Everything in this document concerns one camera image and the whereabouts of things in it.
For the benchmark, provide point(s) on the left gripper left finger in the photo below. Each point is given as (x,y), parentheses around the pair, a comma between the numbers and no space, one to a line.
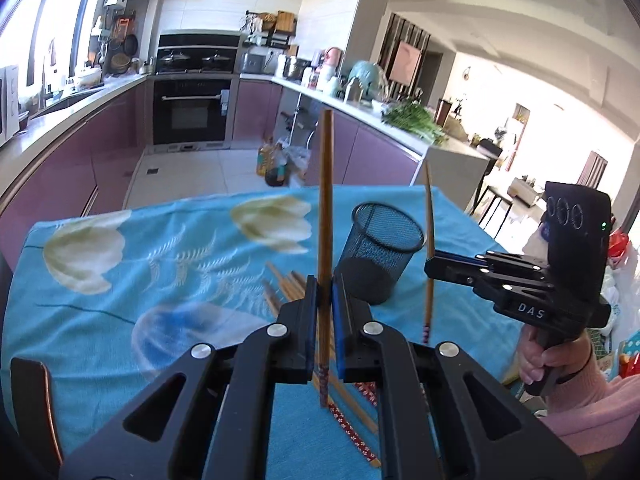
(208,415)

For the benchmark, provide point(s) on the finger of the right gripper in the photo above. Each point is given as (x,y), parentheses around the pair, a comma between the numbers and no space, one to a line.
(460,272)
(470,259)

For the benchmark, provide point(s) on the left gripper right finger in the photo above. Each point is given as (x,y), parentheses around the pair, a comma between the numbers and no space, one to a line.
(440,414)

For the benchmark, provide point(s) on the pink sleeved right forearm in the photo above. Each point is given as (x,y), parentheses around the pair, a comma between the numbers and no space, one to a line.
(591,414)

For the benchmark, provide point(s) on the person's right hand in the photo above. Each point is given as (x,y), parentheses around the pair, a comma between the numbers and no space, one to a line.
(570,357)

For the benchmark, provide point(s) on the wooden chopstick red floral end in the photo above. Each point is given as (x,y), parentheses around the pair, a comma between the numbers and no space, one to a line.
(367,391)

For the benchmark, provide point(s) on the black mesh utensil cup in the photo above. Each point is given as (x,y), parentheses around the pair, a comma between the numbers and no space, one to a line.
(379,246)

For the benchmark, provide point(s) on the dark brown chopstick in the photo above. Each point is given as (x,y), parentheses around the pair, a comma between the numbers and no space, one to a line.
(277,296)

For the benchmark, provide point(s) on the long wooden chopstick red end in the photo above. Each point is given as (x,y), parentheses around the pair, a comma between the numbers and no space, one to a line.
(335,404)

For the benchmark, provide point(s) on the wooden chopstick middle bundle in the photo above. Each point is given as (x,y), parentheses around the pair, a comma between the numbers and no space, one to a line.
(295,286)

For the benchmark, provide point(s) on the green leafy vegetables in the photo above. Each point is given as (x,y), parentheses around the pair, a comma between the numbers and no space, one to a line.
(414,118)

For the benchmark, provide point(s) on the dark tipped wooden chopstick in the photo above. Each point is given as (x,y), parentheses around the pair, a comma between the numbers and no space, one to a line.
(299,277)

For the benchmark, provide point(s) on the blue floral tablecloth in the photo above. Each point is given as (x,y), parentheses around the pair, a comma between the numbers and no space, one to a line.
(106,302)

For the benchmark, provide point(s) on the smartphone with orange edge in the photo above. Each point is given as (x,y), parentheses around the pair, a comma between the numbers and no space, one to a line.
(31,393)

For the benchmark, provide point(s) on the oil bottle on floor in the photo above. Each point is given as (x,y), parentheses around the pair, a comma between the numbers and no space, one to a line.
(271,163)

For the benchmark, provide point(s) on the pink kettle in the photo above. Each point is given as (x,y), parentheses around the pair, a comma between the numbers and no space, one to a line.
(331,62)

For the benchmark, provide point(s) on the steel pot on counter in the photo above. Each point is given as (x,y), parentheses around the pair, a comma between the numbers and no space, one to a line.
(294,68)

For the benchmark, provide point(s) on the black built-in oven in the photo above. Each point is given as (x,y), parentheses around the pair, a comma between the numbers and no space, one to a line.
(195,84)

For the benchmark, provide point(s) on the white microwave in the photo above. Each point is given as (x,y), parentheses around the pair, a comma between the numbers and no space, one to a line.
(10,105)

